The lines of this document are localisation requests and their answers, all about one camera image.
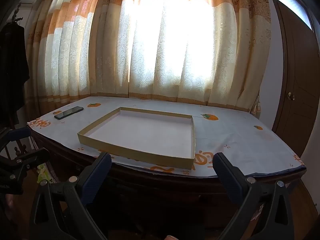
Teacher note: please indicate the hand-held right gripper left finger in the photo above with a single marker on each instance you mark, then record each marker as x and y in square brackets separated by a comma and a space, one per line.
[97, 177]

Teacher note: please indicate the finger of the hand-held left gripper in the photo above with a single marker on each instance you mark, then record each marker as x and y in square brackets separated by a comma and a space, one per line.
[30, 158]
[18, 133]

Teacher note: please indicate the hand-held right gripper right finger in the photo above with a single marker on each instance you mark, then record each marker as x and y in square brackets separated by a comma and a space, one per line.
[225, 177]

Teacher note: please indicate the shallow cardboard box tray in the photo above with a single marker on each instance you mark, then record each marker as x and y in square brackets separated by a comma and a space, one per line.
[140, 132]

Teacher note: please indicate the person's left hand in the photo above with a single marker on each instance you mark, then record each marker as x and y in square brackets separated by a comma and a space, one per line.
[7, 203]

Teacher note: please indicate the green patterned bag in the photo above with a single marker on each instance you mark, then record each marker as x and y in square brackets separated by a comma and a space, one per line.
[45, 173]

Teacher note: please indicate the white orange-printed tablecloth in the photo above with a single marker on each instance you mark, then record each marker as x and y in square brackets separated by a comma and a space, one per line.
[237, 142]

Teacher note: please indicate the dark wooden desk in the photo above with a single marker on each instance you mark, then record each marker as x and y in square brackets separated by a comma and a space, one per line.
[150, 187]

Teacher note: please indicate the black smartphone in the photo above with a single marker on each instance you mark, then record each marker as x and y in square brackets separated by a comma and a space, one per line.
[68, 113]

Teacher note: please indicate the black hanging coat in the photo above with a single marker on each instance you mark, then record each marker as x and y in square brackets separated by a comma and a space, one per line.
[12, 67]

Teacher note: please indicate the curtain tassel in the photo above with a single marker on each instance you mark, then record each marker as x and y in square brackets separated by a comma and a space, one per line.
[256, 107]

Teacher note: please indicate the brass door knob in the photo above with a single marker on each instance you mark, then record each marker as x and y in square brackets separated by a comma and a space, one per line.
[290, 95]

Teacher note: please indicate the brown wooden door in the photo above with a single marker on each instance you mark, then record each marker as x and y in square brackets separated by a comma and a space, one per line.
[297, 80]

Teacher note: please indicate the orange and cream curtain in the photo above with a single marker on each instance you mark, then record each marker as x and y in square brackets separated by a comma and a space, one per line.
[150, 42]

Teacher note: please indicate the transom window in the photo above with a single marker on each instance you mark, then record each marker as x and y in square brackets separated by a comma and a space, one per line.
[292, 2]

